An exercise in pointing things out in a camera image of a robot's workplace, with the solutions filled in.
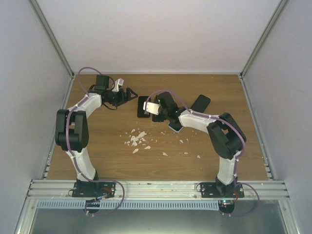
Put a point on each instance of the grey slotted cable duct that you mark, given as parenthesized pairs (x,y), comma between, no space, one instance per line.
(135,204)

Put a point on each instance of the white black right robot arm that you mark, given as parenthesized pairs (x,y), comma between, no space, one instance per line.
(226,137)

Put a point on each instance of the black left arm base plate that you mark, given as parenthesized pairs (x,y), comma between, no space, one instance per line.
(93,189)

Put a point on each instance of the phone in black case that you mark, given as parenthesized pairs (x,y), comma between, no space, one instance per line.
(200,104)

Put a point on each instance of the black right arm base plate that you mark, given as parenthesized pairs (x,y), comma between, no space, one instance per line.
(219,190)

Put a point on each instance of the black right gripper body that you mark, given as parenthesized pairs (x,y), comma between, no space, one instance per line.
(165,111)

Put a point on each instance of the black phone case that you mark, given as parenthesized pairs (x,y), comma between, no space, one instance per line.
(140,104)

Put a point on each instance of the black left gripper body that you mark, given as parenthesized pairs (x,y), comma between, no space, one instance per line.
(115,99)

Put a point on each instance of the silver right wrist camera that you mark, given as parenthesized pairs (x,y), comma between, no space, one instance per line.
(151,108)

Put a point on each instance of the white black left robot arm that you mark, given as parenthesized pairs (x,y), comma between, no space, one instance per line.
(72,133)

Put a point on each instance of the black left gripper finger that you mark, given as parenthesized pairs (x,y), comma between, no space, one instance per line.
(125,100)
(130,93)

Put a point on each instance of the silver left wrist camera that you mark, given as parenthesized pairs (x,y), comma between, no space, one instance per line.
(117,85)

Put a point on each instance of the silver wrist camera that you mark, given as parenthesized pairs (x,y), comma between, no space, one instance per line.
(151,108)
(117,85)

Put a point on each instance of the aluminium front rail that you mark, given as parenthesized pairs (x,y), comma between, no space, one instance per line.
(154,190)

